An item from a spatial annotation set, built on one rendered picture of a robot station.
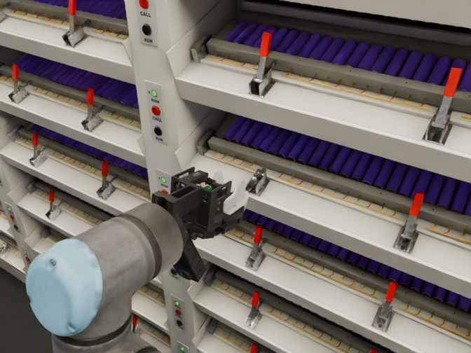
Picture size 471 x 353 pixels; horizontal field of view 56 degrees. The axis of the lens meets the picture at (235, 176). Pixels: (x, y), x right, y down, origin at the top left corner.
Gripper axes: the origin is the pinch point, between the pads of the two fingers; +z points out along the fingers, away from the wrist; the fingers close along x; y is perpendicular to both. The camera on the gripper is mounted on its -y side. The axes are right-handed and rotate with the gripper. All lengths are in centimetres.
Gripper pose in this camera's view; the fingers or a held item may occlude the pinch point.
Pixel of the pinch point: (237, 197)
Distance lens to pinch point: 75.4
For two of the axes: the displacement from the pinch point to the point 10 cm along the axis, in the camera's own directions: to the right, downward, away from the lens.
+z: 5.3, -2.9, 7.9
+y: 1.1, -9.1, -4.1
